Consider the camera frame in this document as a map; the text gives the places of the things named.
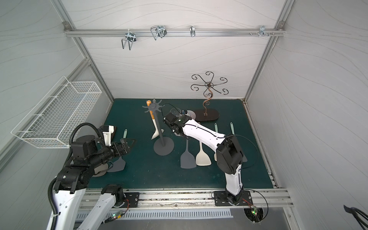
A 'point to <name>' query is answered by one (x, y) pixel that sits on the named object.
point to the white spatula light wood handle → (202, 158)
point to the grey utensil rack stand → (164, 146)
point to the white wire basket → (52, 121)
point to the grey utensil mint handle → (187, 159)
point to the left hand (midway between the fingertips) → (130, 142)
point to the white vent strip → (103, 215)
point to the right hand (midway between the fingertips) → (186, 129)
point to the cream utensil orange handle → (156, 133)
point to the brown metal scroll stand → (212, 114)
